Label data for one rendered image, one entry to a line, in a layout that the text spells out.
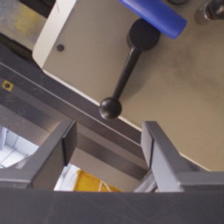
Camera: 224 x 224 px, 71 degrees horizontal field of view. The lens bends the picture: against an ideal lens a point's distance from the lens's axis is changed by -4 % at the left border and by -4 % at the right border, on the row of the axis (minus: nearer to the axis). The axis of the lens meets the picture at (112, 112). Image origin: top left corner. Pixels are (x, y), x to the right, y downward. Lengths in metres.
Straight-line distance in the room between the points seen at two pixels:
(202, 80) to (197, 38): 0.07
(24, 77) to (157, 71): 0.88
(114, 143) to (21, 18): 0.87
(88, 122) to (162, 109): 0.76
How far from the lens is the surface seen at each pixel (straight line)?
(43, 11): 1.13
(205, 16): 0.27
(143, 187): 0.85
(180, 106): 0.29
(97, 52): 0.26
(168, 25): 0.21
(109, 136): 1.03
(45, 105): 1.03
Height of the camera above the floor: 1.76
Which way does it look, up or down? 9 degrees down
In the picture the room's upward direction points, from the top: 59 degrees counter-clockwise
